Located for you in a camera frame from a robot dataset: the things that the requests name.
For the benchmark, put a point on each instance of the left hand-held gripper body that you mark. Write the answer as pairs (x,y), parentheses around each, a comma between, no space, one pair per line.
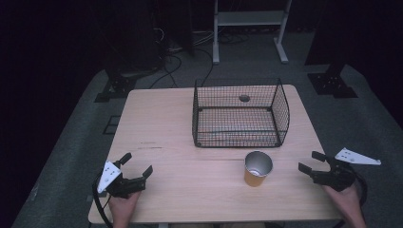
(125,186)

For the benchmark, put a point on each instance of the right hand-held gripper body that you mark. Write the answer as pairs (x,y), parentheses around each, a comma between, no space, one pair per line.
(337,177)

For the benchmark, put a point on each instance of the person's left hand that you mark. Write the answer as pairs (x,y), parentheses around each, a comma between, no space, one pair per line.
(124,207)

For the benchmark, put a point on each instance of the person's right hand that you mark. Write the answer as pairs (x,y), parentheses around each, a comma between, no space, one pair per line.
(343,199)

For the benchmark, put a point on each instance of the orange paper cup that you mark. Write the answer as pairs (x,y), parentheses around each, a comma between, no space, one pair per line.
(257,171)

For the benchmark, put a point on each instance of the black stand base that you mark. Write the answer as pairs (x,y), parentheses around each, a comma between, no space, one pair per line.
(118,85)
(331,84)

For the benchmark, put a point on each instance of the dark round disc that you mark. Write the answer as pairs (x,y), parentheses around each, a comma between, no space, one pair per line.
(244,98)

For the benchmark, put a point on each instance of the white metal stand frame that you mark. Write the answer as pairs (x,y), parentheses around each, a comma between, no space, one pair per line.
(250,17)

